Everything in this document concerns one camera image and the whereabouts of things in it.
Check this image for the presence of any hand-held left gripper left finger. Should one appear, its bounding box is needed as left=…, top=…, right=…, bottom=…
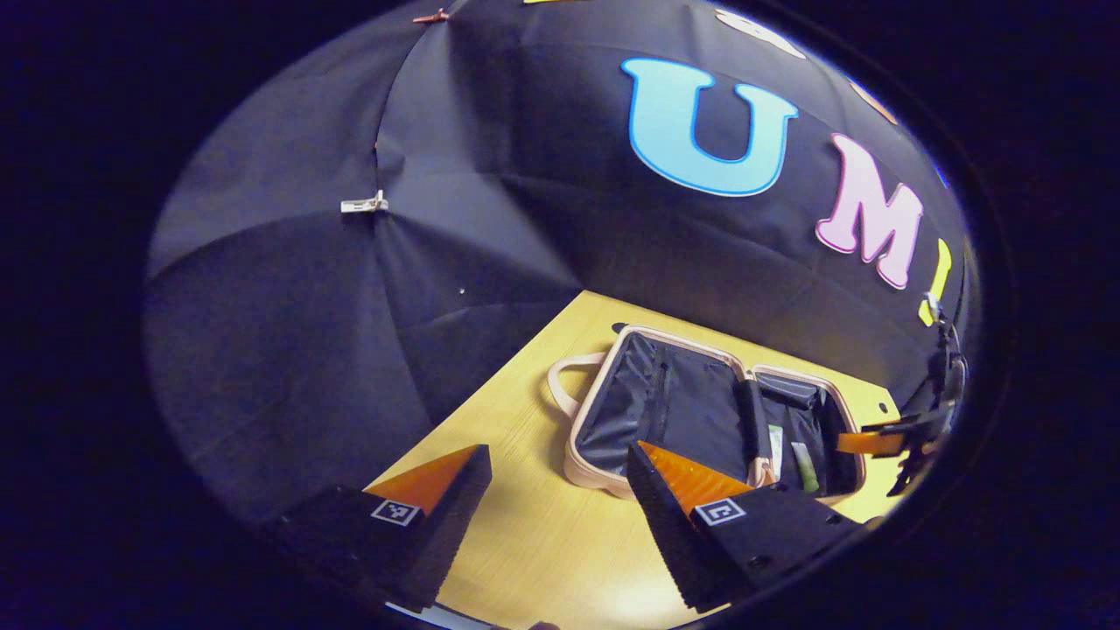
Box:
left=271, top=444, right=494, bottom=613

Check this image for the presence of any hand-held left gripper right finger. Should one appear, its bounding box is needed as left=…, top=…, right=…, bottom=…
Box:
left=626, top=440, right=867, bottom=613

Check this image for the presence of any slim white skincare tube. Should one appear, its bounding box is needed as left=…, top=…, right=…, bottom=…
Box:
left=790, top=442, right=822, bottom=494

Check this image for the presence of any pink suitcase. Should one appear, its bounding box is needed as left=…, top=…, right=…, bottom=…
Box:
left=547, top=324, right=869, bottom=508

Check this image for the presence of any black backdrop cloth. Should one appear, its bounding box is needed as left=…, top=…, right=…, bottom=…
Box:
left=144, top=0, right=972, bottom=526

